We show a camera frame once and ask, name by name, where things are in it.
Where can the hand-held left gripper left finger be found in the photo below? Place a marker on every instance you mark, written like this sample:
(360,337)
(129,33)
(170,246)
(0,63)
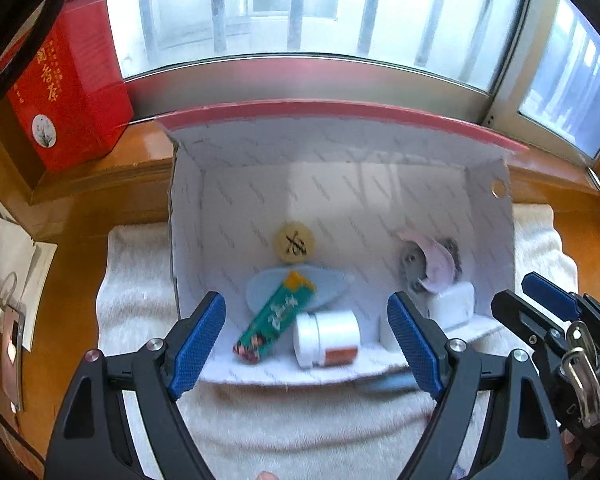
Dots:
(200,345)

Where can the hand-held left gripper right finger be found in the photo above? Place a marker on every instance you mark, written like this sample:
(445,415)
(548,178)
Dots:
(415,345)

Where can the stack of papers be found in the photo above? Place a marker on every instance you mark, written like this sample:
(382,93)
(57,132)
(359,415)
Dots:
(25,270)

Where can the blue-grey oval insole piece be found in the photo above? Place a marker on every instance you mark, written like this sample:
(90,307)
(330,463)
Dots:
(330,285)

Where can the white plastic bottle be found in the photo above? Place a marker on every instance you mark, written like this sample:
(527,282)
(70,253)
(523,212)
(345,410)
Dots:
(330,332)

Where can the pink plastic disc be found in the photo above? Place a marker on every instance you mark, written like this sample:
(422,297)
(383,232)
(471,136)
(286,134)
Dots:
(440,265)

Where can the white towel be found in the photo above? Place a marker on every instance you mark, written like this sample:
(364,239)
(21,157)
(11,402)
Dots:
(260,425)

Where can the red tea box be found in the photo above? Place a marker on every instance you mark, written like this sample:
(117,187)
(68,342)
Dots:
(70,95)

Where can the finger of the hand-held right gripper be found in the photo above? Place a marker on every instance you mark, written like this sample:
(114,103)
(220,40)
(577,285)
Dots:
(520,312)
(550,292)

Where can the white cardboard box red rim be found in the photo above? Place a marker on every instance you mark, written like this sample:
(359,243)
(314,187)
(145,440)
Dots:
(330,195)

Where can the round wooden chess piece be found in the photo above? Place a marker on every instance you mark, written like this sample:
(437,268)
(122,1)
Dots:
(292,241)

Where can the white charger plug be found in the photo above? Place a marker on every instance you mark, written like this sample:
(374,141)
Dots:
(450,305)

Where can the green snack packet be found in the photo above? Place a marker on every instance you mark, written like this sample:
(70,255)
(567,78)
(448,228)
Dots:
(275,320)

